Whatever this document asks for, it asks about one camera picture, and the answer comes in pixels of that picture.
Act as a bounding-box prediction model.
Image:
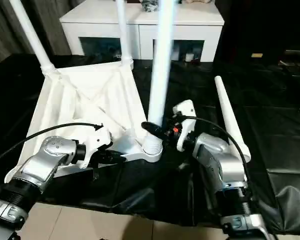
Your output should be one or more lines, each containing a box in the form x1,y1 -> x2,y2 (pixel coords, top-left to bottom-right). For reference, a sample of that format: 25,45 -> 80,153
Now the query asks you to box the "white plastic table top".
3,59 -> 164,185

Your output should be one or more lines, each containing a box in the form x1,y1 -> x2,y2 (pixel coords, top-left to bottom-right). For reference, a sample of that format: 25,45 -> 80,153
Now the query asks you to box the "beige plush toy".
184,0 -> 214,5

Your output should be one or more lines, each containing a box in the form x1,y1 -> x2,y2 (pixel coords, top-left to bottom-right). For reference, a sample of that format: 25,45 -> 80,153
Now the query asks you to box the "white sideboard cabinet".
59,0 -> 226,63

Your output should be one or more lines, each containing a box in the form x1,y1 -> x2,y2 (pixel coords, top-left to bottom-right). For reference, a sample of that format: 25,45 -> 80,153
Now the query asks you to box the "black low cabinet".
214,0 -> 300,66

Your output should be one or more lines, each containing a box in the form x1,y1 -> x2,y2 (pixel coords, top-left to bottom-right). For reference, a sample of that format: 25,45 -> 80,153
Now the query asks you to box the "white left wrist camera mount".
78,123 -> 114,170

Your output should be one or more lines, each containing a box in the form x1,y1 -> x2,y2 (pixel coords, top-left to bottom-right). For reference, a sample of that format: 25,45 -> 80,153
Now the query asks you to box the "black plastic mat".
0,52 -> 300,230

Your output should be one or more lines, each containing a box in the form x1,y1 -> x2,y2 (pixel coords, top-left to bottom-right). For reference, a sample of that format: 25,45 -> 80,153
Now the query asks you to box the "white plastic table leg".
115,0 -> 135,70
8,0 -> 64,79
214,75 -> 253,163
141,0 -> 178,158

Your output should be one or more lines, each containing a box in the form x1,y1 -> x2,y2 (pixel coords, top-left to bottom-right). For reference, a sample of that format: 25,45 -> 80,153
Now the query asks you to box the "dark grey curtain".
0,0 -> 74,69

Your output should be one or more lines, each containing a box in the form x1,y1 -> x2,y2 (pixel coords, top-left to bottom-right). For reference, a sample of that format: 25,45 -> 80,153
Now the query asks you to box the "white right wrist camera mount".
171,99 -> 199,153

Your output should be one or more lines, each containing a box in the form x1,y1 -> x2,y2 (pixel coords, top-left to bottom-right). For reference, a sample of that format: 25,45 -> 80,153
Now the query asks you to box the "black left wrist camera cable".
0,122 -> 104,169

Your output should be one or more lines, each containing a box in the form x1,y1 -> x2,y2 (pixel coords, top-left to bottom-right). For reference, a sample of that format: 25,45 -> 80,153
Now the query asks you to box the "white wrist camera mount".
171,99 -> 199,153
78,123 -> 114,170

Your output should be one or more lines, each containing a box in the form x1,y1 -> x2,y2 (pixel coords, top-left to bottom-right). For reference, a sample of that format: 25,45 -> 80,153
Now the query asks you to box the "bag of black items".
140,0 -> 159,13

